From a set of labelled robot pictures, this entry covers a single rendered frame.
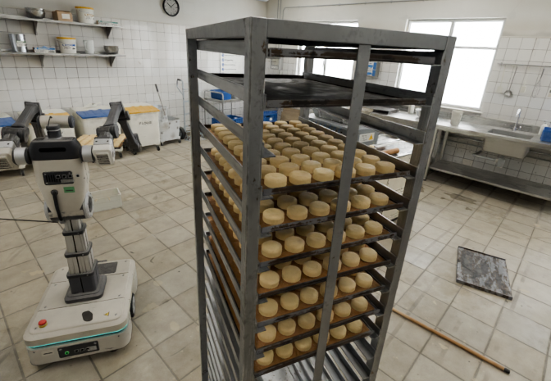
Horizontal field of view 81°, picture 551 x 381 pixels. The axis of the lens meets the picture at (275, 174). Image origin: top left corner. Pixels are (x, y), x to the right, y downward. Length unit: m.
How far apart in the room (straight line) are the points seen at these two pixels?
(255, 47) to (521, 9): 5.37
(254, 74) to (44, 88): 5.47
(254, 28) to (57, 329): 2.05
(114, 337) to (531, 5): 5.82
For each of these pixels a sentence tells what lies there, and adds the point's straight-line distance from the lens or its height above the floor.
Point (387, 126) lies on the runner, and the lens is 0.94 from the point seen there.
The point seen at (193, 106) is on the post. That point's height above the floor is 1.57.
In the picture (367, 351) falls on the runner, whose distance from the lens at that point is 1.25.
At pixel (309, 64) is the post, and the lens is 1.32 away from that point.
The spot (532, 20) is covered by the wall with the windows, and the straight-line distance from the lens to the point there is 5.77.
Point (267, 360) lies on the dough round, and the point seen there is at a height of 0.97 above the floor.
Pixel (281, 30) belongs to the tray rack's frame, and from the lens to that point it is 0.59.
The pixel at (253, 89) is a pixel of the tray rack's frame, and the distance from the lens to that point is 0.58.
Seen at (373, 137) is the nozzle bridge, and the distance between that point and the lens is 2.99.
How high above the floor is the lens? 1.77
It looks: 21 degrees down
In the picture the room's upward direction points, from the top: 3 degrees clockwise
